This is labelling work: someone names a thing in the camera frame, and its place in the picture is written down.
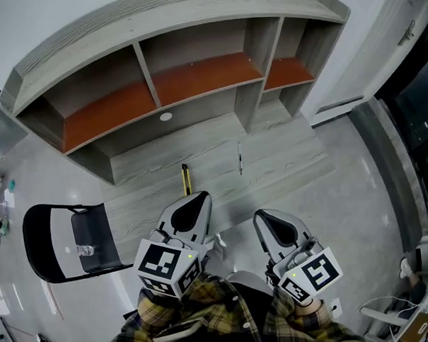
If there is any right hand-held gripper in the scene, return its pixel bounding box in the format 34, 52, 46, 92
251, 205, 345, 306

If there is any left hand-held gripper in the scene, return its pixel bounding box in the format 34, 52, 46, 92
129, 190, 217, 301

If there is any yellow utility knife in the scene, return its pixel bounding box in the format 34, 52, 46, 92
180, 163, 195, 197

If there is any black folding chair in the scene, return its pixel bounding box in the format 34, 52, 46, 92
21, 200, 135, 285

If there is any slim silver pen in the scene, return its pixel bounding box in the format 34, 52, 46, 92
236, 142, 245, 176

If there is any person's right forearm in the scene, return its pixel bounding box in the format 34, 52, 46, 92
267, 284, 349, 342

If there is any person's left forearm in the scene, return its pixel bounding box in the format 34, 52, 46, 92
135, 283, 207, 336

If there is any person's plaid jacket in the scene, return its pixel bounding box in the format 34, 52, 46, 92
100, 266, 374, 342

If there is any clear plastic bottle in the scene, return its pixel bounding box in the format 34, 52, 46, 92
75, 244, 96, 258

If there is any grey wooden table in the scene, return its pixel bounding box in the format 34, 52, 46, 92
97, 106, 341, 251

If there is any grey stone sill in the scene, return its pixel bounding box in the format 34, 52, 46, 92
347, 94, 428, 256

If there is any dark glass window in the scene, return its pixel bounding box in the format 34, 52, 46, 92
371, 50, 428, 238

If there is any grey wooden shelf hutch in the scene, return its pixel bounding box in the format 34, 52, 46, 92
0, 0, 359, 191

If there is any white door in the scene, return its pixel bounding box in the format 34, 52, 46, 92
294, 0, 428, 129

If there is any white wall socket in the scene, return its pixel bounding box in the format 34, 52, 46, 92
328, 297, 345, 319

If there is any white cable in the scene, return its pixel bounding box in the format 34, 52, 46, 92
357, 294, 426, 338

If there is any metal door handle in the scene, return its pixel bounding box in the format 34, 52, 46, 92
396, 19, 417, 47

